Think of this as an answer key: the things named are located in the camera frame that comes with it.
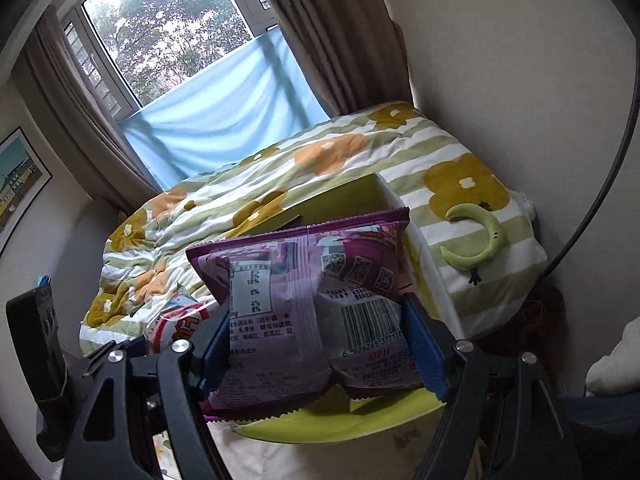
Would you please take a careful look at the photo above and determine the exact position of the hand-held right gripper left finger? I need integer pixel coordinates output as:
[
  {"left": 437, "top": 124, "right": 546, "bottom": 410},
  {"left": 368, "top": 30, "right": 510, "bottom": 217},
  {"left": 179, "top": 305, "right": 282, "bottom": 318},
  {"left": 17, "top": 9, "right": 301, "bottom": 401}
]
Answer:
[{"left": 60, "top": 304, "right": 232, "bottom": 480}]

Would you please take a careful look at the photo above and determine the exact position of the brown curtain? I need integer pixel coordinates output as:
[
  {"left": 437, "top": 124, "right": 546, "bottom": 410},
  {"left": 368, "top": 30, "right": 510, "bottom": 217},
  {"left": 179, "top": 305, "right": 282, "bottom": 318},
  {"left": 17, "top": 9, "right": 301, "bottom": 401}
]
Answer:
[
  {"left": 12, "top": 5, "right": 166, "bottom": 216},
  {"left": 247, "top": 0, "right": 416, "bottom": 118}
]

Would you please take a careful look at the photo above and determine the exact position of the framed wall picture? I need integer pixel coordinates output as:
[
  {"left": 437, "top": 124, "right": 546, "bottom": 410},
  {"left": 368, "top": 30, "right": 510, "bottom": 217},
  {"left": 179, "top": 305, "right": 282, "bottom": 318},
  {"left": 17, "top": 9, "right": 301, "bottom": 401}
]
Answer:
[{"left": 0, "top": 126, "right": 53, "bottom": 258}]

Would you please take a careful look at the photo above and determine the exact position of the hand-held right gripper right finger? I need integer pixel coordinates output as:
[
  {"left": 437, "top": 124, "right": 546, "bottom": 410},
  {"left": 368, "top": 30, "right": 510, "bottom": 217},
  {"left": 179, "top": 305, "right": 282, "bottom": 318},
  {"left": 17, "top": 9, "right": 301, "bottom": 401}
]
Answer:
[{"left": 400, "top": 292, "right": 586, "bottom": 480}]

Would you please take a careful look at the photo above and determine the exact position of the light blue cloth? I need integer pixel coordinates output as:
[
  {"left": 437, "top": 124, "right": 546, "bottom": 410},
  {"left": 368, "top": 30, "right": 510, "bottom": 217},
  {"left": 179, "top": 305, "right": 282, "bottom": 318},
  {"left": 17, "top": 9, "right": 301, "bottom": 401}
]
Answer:
[{"left": 117, "top": 30, "right": 331, "bottom": 193}]

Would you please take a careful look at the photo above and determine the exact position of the red white snack packet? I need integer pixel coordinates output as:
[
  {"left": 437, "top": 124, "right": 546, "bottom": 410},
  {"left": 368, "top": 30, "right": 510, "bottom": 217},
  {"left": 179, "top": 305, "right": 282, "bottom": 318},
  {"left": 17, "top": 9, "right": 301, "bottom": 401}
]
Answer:
[{"left": 144, "top": 295, "right": 221, "bottom": 361}]

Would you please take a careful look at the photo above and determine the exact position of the floral striped blanket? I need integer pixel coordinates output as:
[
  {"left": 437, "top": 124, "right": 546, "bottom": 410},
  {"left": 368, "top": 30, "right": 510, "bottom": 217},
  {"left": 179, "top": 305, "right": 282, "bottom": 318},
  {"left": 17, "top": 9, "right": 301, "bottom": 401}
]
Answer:
[{"left": 80, "top": 101, "right": 548, "bottom": 361}]

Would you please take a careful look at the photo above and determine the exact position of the window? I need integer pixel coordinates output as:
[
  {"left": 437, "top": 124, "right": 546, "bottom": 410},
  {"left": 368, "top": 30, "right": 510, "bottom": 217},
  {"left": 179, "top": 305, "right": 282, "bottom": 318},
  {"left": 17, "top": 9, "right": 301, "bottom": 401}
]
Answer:
[{"left": 62, "top": 0, "right": 278, "bottom": 116}]

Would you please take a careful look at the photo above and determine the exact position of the dark brown fuzzy cloth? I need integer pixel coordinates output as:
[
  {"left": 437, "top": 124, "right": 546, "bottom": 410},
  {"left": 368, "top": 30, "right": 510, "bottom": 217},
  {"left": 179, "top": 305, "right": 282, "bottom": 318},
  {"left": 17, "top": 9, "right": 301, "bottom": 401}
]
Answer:
[{"left": 475, "top": 285, "right": 571, "bottom": 356}]

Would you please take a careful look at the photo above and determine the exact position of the purple snack packet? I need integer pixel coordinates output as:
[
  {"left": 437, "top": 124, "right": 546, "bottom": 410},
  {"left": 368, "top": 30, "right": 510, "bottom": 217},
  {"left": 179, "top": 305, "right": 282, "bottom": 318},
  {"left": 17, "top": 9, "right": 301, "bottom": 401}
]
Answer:
[{"left": 186, "top": 208, "right": 441, "bottom": 421}]

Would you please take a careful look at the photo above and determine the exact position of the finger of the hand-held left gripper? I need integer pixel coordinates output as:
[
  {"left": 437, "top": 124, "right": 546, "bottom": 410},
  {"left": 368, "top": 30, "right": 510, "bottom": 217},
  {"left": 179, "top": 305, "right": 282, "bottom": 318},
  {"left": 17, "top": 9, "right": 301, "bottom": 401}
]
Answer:
[{"left": 82, "top": 337, "right": 166, "bottom": 378}]

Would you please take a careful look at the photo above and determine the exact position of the green moon plush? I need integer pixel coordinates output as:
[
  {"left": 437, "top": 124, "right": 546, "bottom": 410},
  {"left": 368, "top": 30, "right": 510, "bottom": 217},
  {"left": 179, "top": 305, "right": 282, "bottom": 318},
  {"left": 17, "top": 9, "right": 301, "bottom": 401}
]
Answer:
[{"left": 445, "top": 202, "right": 501, "bottom": 287}]

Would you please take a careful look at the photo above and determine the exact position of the dark blue cloth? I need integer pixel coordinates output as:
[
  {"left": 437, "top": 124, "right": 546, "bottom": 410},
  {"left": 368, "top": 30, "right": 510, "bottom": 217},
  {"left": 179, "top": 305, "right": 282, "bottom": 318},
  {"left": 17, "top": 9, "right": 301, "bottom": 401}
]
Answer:
[{"left": 557, "top": 395, "right": 640, "bottom": 480}]

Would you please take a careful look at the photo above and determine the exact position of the white cloth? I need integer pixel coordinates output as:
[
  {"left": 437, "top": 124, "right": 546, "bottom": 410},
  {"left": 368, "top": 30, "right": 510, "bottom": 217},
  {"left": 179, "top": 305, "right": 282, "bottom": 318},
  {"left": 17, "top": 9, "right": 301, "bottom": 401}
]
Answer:
[{"left": 585, "top": 317, "right": 640, "bottom": 398}]

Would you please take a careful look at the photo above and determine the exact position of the black curved rod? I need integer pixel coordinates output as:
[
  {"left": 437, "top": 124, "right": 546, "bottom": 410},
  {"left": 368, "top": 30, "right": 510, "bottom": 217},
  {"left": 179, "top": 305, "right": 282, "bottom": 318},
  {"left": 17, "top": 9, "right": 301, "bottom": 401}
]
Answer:
[{"left": 544, "top": 97, "right": 640, "bottom": 275}]

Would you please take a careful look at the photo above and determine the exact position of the green cardboard box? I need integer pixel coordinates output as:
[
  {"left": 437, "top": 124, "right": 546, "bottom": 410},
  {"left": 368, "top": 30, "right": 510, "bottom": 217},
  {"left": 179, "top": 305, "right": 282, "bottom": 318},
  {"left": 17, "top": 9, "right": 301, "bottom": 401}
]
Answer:
[{"left": 235, "top": 172, "right": 451, "bottom": 443}]

